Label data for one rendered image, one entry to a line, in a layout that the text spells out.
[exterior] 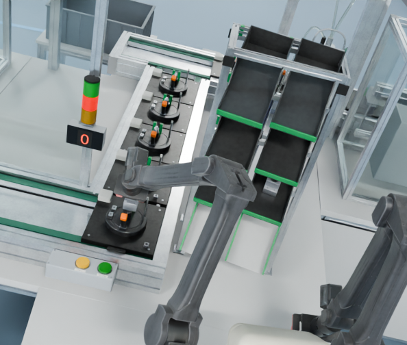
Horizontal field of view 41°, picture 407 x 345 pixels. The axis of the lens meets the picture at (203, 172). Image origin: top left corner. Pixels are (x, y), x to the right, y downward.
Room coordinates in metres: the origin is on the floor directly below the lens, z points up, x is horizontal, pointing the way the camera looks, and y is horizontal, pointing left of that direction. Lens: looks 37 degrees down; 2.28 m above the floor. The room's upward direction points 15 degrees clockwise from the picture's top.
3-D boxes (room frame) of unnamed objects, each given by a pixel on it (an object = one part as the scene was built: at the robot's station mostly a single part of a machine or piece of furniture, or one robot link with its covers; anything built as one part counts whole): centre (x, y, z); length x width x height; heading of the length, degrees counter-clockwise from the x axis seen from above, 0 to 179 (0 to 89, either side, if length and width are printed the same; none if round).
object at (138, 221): (1.36, 0.21, 0.98); 0.14 x 0.14 x 0.02
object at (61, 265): (1.15, 0.29, 0.93); 0.21 x 0.07 x 0.06; 92
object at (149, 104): (2.11, 0.24, 1.01); 0.24 x 0.24 x 0.13; 2
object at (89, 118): (1.47, 0.41, 1.28); 0.05 x 0.05 x 0.05
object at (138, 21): (3.39, 0.91, 0.73); 0.62 x 0.42 x 0.23; 92
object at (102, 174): (1.85, 0.23, 0.91); 1.24 x 0.33 x 0.10; 2
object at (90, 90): (1.47, 0.41, 1.38); 0.05 x 0.05 x 0.05
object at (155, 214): (1.36, 0.21, 0.96); 0.24 x 0.24 x 0.02; 2
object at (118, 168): (1.62, 0.22, 1.01); 0.24 x 0.24 x 0.13; 2
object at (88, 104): (1.47, 0.41, 1.33); 0.05 x 0.05 x 0.05
